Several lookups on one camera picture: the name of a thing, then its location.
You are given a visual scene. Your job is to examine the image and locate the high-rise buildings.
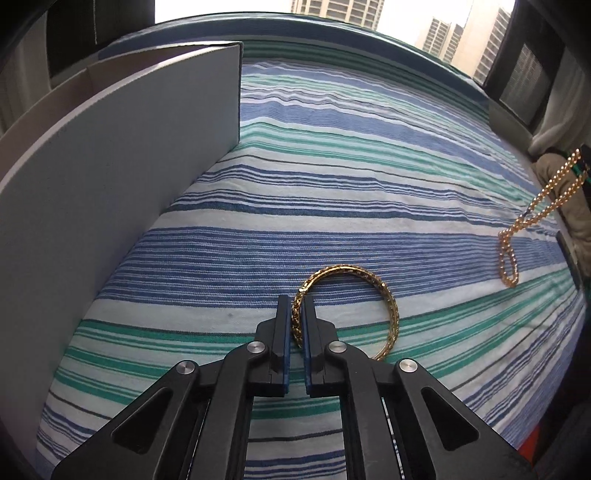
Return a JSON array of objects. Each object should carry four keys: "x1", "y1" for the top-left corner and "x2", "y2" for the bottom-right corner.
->
[{"x1": 291, "y1": 0, "x2": 513, "y2": 81}]

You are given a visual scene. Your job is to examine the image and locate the striped blue green blanket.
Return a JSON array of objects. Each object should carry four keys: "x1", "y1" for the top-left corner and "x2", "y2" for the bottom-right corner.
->
[{"x1": 37, "y1": 7, "x2": 587, "y2": 480}]

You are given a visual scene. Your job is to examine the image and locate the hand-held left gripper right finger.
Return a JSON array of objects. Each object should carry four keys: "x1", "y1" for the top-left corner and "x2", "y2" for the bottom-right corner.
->
[{"x1": 302, "y1": 295, "x2": 539, "y2": 480}]

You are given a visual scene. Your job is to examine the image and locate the dark window frame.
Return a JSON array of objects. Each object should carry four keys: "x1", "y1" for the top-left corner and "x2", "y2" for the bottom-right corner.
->
[
  {"x1": 482, "y1": 0, "x2": 591, "y2": 139},
  {"x1": 46, "y1": 0, "x2": 155, "y2": 79}
]

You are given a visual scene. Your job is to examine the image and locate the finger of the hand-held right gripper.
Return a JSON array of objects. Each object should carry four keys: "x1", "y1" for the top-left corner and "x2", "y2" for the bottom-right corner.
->
[{"x1": 573, "y1": 145, "x2": 591, "y2": 185}]

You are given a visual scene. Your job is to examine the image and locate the gold patterned bangle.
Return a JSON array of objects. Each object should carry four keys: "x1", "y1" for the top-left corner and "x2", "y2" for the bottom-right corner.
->
[{"x1": 291, "y1": 264, "x2": 402, "y2": 362}]

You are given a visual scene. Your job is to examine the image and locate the white cardboard box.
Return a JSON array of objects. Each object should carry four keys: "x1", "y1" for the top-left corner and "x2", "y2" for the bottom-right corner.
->
[{"x1": 0, "y1": 41, "x2": 243, "y2": 462}]

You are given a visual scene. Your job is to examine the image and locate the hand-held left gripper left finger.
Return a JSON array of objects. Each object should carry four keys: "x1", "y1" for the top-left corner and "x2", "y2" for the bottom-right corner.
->
[{"x1": 51, "y1": 294, "x2": 293, "y2": 480}]

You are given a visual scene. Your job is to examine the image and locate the gold chain necklace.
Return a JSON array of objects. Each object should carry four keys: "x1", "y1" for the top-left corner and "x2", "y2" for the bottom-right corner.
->
[{"x1": 498, "y1": 148, "x2": 589, "y2": 288}]

